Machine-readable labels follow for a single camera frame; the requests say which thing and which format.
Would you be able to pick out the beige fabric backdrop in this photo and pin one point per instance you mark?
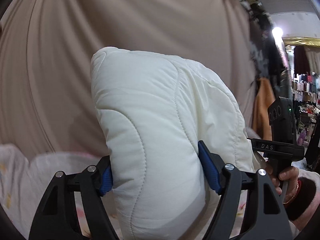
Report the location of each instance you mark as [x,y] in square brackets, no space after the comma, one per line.
[62,67]

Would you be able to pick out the dark hanging clothes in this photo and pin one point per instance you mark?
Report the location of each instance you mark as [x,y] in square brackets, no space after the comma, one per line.
[260,35]

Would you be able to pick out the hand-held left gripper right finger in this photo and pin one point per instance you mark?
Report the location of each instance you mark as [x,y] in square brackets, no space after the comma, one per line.
[208,170]

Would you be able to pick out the rack of hanging clothes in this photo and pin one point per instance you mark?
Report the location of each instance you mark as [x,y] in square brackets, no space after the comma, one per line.
[306,87]

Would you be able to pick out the person's right hand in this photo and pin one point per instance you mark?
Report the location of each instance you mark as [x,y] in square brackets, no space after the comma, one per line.
[288,180]

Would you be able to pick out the pale printed blanket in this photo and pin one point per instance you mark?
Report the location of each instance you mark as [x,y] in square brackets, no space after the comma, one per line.
[20,185]

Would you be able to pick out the white quilted jacket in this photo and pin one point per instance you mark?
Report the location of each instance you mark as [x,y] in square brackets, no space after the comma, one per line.
[155,110]

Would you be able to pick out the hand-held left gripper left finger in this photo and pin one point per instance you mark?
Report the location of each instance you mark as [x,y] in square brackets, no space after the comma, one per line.
[106,180]

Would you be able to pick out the purple bag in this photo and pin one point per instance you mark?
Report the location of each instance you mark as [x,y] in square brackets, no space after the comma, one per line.
[302,135]

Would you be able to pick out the dark red curtain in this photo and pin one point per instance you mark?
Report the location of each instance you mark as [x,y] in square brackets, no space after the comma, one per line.
[301,58]

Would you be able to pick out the tan hanging garment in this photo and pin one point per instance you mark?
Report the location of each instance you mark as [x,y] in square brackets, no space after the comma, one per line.
[262,105]

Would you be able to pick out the gold cornice trim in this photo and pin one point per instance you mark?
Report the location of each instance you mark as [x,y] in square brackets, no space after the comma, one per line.
[300,40]

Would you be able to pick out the round ceiling light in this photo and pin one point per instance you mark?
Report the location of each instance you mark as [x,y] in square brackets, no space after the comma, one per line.
[277,31]

